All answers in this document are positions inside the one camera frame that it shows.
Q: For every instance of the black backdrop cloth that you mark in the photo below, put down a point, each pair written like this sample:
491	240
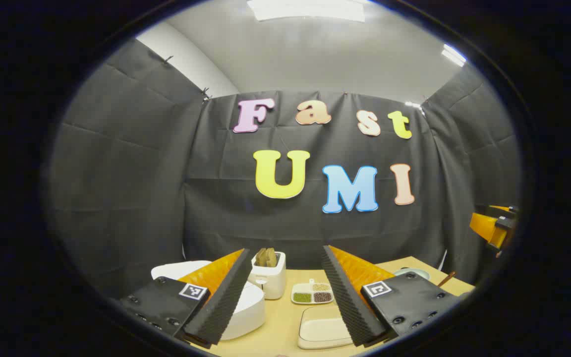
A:
166	173

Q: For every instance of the pale green round plate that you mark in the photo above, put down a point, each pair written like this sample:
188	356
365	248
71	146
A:
412	272

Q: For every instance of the large ceiling light panel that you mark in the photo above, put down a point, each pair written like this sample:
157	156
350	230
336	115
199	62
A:
305	10

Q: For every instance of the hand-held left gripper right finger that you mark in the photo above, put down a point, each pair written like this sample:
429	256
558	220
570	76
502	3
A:
347	302

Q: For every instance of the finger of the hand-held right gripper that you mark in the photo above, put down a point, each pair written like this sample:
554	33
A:
502	210
486	227

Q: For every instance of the white rice cooker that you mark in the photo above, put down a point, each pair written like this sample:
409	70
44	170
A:
247	310

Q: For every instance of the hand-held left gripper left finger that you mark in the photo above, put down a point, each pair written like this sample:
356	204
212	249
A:
226	302

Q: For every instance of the brown bread slice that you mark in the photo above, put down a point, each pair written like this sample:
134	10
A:
260	258
271	258

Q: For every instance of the brown wooden spoon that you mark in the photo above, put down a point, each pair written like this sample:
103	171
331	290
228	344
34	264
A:
447	279

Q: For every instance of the white divided rice dish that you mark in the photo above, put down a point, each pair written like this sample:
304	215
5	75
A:
310	293

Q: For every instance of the cream rectangular tray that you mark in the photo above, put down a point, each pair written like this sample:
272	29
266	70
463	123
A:
322	329

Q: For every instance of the small ceiling light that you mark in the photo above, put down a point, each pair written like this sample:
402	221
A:
454	54

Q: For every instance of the white toaster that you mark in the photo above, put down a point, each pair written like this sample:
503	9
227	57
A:
271	282

